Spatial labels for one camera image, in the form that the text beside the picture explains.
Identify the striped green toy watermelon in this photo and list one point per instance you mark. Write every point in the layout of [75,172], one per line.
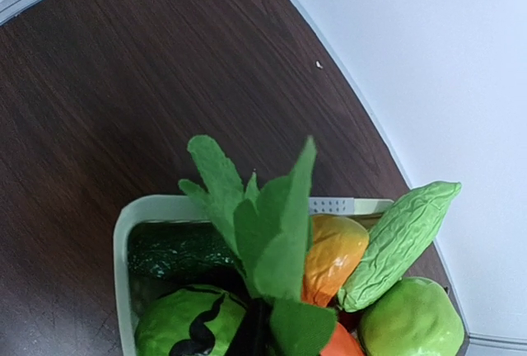
[197,319]

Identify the green toy leaf vegetable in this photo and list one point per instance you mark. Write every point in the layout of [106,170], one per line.
[405,229]

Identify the green perforated plastic basket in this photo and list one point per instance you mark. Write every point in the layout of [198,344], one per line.
[164,209]

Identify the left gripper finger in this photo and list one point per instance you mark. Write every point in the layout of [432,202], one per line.
[252,335]

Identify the dark green leafy toy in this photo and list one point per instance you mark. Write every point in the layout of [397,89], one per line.
[270,231]

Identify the green toy lime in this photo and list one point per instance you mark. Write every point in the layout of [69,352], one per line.
[415,317]

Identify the red orange toy carrot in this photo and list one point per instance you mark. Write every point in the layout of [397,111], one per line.
[342,343]

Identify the orange toy pepper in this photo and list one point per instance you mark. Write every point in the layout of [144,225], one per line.
[339,243]

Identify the dark green toy cucumber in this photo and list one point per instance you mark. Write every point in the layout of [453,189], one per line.
[182,251]

